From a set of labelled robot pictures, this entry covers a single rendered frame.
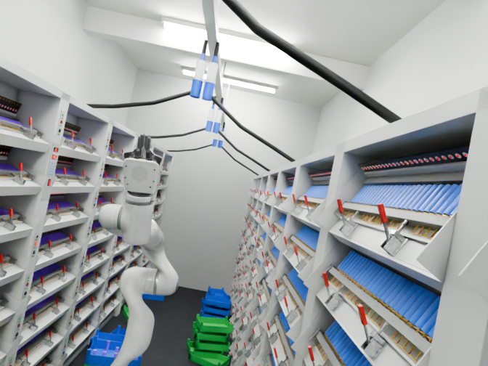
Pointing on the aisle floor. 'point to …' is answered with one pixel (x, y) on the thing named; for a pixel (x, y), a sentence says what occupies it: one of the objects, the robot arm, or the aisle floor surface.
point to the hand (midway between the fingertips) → (144, 141)
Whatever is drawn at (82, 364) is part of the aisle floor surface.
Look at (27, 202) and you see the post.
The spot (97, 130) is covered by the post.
